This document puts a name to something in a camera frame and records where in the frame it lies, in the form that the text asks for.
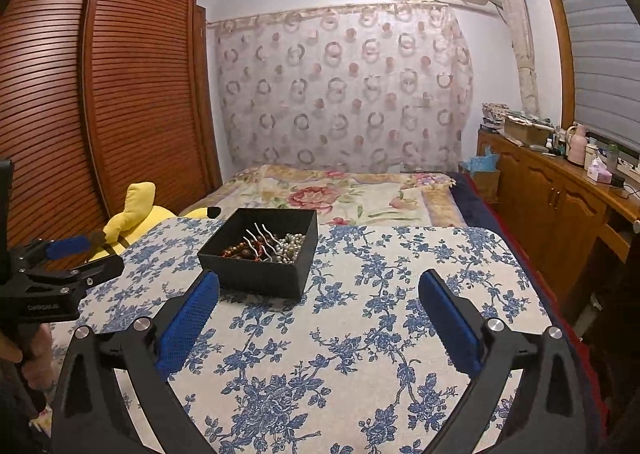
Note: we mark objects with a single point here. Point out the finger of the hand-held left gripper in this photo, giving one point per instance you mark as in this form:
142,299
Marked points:
65,246
100,270

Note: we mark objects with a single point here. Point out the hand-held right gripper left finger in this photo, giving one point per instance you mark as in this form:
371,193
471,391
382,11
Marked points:
187,319

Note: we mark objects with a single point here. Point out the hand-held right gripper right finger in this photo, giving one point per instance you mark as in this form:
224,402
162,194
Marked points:
450,319

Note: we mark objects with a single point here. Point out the black jewelry box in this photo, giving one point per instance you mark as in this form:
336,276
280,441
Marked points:
260,279

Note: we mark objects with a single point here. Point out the silver wavy hair fork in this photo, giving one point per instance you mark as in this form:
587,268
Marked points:
259,246

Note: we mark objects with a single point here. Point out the person's left hand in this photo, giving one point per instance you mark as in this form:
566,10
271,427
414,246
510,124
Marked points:
42,359

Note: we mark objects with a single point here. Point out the yellow plush toy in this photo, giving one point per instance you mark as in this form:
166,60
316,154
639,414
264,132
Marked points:
135,214

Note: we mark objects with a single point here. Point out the blue floral tablecloth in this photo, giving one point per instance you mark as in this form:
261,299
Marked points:
350,359

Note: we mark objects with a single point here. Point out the dark floral clothing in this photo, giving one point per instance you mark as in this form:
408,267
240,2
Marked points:
15,429

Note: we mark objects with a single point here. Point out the wooden cabinet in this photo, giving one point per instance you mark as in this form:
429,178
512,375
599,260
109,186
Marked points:
540,204

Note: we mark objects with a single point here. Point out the bin with blue bag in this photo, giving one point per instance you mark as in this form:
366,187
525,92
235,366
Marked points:
480,161

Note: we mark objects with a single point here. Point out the brown slatted wooden wardrobe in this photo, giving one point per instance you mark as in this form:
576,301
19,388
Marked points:
125,83

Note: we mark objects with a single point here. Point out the pile of boxes and cloth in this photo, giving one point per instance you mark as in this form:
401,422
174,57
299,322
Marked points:
520,126

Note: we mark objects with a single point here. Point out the pink tissue box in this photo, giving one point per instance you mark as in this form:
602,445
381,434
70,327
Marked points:
599,172

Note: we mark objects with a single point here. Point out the pink thermos flask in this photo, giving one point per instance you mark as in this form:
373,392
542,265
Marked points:
578,146

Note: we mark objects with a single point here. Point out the green capped bottle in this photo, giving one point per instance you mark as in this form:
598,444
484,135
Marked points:
612,156

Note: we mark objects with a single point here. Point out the circle patterned curtain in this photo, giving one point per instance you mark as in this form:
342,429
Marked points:
350,93

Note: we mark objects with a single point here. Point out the beige tied side curtain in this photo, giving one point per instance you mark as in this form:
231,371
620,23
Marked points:
520,43

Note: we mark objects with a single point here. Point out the grey window blind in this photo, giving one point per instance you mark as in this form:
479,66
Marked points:
600,43

